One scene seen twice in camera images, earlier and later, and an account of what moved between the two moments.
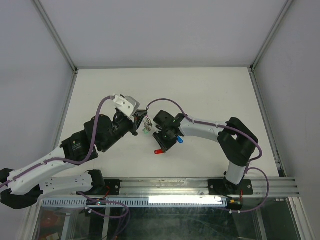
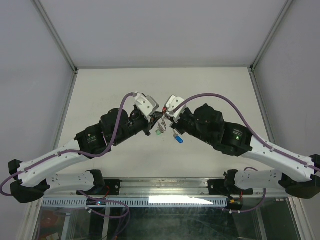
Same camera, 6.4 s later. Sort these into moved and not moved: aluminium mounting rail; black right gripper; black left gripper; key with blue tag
Moved: black left gripper; black right gripper
Not moved: aluminium mounting rail; key with blue tag
